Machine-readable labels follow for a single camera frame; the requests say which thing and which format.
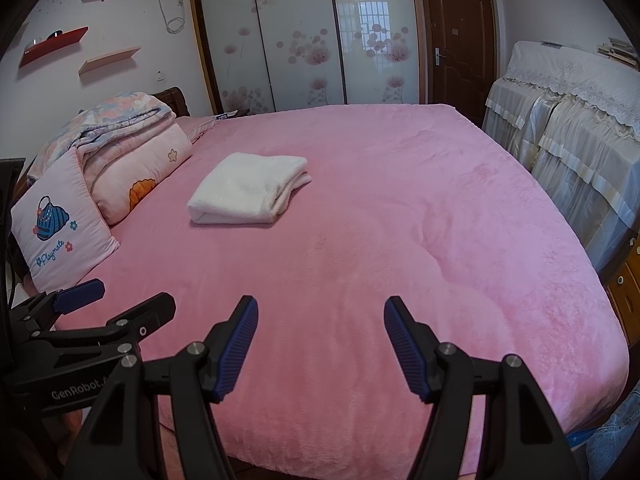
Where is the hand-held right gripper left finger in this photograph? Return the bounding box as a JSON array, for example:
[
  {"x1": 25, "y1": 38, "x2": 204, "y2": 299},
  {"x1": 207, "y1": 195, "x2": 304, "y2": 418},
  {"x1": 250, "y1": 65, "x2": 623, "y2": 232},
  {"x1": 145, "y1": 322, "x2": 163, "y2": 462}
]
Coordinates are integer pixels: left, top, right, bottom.
[{"x1": 62, "y1": 295, "x2": 260, "y2": 480}]

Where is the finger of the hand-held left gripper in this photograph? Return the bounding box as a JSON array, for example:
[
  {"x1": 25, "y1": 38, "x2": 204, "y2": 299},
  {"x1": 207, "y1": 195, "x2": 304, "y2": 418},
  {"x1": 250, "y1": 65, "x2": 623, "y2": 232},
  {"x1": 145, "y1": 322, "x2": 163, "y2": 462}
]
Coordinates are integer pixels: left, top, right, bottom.
[
  {"x1": 45, "y1": 291, "x2": 177, "y2": 350},
  {"x1": 10, "y1": 277, "x2": 107, "y2": 333}
]

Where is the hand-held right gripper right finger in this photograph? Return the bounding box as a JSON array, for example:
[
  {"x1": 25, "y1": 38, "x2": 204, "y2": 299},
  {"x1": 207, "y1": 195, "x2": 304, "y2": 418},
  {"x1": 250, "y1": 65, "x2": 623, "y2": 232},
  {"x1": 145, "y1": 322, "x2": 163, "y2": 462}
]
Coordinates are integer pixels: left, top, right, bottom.
[{"x1": 384, "y1": 296, "x2": 571, "y2": 480}]

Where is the white fluffy cardigan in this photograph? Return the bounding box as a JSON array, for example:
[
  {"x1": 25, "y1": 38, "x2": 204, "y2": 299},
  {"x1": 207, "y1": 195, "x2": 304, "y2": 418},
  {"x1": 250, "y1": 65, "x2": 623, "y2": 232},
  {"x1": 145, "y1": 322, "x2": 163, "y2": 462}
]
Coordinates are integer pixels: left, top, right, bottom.
[{"x1": 186, "y1": 152, "x2": 313, "y2": 226}]

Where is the black stand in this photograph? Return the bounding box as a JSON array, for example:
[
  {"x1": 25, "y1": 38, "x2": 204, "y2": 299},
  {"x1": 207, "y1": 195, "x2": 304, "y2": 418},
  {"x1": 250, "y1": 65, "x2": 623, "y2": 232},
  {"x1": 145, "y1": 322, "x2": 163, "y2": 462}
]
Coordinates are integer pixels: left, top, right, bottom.
[{"x1": 0, "y1": 157, "x2": 26, "y2": 311}]

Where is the pink bed blanket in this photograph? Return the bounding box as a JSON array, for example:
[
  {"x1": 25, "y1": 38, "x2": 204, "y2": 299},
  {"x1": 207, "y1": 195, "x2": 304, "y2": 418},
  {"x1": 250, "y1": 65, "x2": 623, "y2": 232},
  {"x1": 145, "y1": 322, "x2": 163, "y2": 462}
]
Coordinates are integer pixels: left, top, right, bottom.
[{"x1": 30, "y1": 102, "x2": 631, "y2": 476}]

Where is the pink pillow with flower print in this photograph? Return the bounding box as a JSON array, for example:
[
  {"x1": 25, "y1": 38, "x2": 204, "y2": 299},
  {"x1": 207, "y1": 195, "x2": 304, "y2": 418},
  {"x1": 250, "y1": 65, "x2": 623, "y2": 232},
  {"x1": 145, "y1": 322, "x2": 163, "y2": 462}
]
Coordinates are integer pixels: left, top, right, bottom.
[{"x1": 90, "y1": 120, "x2": 195, "y2": 227}]

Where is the folded floral quilt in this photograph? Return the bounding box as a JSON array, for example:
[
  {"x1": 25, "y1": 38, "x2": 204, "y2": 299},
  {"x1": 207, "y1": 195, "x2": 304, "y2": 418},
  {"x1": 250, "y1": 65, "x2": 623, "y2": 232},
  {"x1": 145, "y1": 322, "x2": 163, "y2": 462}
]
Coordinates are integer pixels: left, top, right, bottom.
[{"x1": 27, "y1": 91, "x2": 178, "y2": 181}]

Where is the pink ruffled pillow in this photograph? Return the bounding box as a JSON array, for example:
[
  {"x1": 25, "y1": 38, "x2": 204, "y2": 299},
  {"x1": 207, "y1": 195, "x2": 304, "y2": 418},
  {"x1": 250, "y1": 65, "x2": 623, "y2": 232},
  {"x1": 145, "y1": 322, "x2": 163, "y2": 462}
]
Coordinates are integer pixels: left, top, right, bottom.
[{"x1": 177, "y1": 116, "x2": 223, "y2": 143}]

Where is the dark wooden headboard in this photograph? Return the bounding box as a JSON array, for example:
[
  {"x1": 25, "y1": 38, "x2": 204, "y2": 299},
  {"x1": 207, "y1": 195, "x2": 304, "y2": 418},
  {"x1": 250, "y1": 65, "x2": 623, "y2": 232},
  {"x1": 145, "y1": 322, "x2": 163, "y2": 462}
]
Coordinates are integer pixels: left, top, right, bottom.
[{"x1": 150, "y1": 86, "x2": 192, "y2": 118}]

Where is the wooden cabinet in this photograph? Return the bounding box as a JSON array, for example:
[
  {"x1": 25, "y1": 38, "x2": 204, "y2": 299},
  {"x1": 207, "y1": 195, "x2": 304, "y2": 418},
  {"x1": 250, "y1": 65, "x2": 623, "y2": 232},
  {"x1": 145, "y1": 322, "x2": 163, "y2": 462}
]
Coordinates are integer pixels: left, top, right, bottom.
[{"x1": 605, "y1": 232, "x2": 640, "y2": 346}]

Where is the person's leg in jeans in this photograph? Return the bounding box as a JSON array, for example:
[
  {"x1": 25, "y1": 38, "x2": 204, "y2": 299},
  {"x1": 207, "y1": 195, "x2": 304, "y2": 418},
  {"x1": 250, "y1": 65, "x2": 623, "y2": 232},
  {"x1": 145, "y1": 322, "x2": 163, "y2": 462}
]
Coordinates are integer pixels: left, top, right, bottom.
[{"x1": 585, "y1": 390, "x2": 640, "y2": 480}]

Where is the lace-covered furniture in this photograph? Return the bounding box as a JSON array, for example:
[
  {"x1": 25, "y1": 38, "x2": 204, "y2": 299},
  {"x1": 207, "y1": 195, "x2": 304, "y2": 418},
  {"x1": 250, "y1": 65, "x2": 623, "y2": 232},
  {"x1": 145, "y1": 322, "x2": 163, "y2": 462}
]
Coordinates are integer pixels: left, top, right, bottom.
[{"x1": 481, "y1": 40, "x2": 640, "y2": 281}]

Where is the wardrobe with floral sliding doors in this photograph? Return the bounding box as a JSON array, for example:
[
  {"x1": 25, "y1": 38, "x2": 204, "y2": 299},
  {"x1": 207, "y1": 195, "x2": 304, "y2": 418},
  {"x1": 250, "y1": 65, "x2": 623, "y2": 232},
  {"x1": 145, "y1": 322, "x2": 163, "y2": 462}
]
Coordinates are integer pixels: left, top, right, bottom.
[{"x1": 187, "y1": 0, "x2": 423, "y2": 117}]

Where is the brown wooden door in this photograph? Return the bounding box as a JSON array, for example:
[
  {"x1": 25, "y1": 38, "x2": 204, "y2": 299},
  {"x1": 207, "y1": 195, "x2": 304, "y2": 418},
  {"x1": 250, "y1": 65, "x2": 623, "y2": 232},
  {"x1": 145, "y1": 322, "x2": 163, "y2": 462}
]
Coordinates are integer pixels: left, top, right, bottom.
[{"x1": 416, "y1": 0, "x2": 498, "y2": 128}]

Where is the stack of books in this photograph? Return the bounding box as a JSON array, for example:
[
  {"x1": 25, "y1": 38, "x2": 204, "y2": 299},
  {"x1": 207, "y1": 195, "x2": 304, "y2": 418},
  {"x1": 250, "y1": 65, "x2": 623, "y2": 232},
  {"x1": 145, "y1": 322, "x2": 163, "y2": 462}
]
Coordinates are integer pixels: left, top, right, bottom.
[{"x1": 595, "y1": 36, "x2": 640, "y2": 68}]

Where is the beige wall shelf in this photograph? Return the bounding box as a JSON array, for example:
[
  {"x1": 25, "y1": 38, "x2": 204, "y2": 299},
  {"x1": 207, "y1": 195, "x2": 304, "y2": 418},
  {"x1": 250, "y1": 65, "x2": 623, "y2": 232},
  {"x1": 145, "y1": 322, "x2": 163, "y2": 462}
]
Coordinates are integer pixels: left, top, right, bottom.
[{"x1": 77, "y1": 46, "x2": 142, "y2": 77}]

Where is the red wall shelf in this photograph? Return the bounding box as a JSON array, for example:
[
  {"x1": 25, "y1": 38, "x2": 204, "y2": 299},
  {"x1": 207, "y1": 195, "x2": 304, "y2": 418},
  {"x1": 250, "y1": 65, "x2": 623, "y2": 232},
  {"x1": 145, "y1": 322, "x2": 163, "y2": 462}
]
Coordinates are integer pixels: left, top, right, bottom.
[{"x1": 19, "y1": 26, "x2": 90, "y2": 68}]

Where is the white air conditioner cable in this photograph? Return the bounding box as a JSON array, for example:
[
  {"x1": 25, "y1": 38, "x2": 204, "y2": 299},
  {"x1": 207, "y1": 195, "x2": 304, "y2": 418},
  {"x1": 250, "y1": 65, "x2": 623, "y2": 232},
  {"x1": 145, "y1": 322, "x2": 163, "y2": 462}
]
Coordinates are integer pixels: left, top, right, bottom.
[{"x1": 157, "y1": 0, "x2": 188, "y2": 35}]

